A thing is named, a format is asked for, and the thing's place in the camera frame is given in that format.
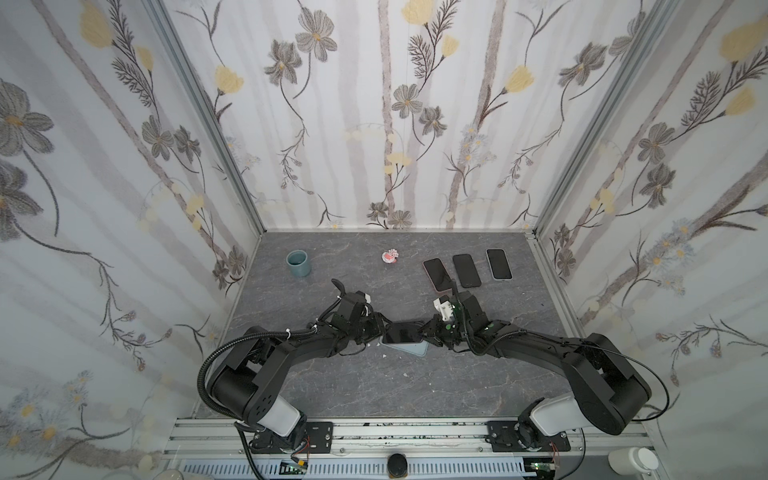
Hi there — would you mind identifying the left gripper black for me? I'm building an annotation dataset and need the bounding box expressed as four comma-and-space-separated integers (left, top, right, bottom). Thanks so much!
346, 312, 395, 343

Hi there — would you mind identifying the black phone case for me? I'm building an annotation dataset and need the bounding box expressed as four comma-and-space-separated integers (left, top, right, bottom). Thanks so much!
452, 253, 482, 289

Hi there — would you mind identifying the pale green phone case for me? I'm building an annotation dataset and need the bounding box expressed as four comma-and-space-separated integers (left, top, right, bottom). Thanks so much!
384, 342, 429, 358

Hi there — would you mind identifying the pink phone case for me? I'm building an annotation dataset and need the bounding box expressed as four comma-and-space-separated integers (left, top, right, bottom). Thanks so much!
422, 258, 453, 292

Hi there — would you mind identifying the light blue phone case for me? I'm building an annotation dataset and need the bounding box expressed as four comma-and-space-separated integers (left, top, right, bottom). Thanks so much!
486, 248, 512, 281

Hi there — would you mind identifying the black smartphone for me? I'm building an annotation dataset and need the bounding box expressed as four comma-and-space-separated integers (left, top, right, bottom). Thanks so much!
382, 322, 423, 345

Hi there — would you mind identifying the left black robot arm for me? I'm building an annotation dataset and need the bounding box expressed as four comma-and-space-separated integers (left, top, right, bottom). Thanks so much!
196, 279, 389, 479

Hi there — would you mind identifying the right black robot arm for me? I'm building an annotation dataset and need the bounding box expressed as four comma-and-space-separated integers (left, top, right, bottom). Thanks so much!
417, 291, 653, 451

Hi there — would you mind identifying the pink white cupcake toy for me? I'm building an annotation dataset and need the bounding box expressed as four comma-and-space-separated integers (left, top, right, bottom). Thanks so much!
381, 249, 399, 264

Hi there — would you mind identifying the teal ceramic cup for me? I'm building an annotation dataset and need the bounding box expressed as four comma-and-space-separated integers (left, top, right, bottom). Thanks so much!
286, 250, 312, 278

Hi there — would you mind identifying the black round knob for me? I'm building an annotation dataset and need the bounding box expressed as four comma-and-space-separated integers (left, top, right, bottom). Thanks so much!
386, 453, 409, 479

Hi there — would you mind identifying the white cylinder container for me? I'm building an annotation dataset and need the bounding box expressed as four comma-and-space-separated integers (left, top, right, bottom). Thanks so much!
608, 447, 660, 476

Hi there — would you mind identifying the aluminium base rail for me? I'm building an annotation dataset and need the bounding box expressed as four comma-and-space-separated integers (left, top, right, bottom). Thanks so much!
161, 383, 655, 480

